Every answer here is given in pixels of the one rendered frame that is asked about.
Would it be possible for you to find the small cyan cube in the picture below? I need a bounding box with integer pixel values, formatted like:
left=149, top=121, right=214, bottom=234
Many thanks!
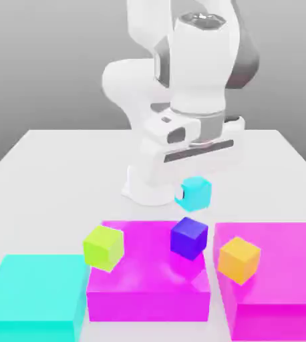
left=174, top=176, right=213, bottom=212

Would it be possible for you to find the small orange cube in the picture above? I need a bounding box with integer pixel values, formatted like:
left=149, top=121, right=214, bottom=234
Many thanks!
left=218, top=236, right=261, bottom=286

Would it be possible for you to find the small yellow-green cube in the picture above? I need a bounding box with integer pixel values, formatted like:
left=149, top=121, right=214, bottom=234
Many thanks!
left=82, top=224, right=125, bottom=273

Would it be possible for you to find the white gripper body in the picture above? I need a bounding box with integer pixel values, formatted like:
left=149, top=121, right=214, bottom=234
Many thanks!
left=152, top=138, right=237, bottom=179

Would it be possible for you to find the large cyan box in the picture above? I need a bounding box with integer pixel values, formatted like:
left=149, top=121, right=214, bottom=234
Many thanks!
left=0, top=254, right=92, bottom=342

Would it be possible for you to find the large magenta box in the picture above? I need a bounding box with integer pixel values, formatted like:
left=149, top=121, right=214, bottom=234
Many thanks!
left=86, top=220, right=211, bottom=323
left=213, top=222, right=306, bottom=342

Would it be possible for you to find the small blue cube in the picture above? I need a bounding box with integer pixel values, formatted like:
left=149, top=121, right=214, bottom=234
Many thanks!
left=170, top=216, right=209, bottom=261

